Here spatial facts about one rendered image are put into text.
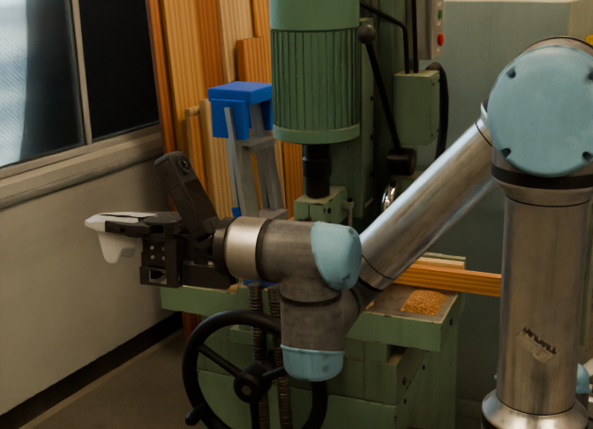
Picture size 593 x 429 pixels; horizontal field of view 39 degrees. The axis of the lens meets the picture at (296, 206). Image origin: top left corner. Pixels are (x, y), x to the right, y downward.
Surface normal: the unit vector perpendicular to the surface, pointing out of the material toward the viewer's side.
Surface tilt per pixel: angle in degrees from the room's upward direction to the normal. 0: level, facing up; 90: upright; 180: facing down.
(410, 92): 90
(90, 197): 90
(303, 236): 37
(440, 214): 104
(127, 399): 0
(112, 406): 1
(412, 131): 90
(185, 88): 87
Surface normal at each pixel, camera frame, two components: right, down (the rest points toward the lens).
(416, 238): -0.05, 0.53
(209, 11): 0.86, 0.07
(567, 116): -0.34, 0.15
